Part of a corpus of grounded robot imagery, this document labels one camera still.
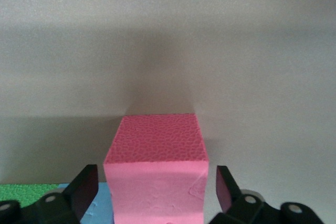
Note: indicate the green foam block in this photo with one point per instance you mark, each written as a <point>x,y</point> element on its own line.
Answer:
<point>21,192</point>

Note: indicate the red foam block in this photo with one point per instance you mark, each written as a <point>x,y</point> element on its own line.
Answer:
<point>157,182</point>

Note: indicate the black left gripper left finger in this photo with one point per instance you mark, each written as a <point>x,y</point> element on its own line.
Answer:
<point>52,211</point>

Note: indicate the blue foam block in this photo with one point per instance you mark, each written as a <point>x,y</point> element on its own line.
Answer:
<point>102,203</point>

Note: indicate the table cover mat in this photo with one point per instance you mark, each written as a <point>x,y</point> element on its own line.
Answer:
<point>168,37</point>

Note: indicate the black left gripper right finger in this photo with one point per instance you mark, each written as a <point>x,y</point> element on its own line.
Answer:
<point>244,211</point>

